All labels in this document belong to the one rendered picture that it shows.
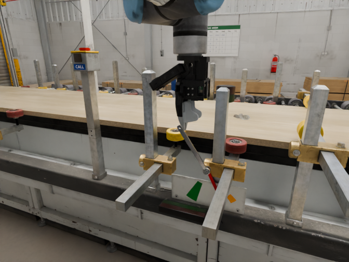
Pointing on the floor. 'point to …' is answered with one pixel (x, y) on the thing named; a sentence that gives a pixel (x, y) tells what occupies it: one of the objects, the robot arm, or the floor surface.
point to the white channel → (88, 30)
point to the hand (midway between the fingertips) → (182, 125)
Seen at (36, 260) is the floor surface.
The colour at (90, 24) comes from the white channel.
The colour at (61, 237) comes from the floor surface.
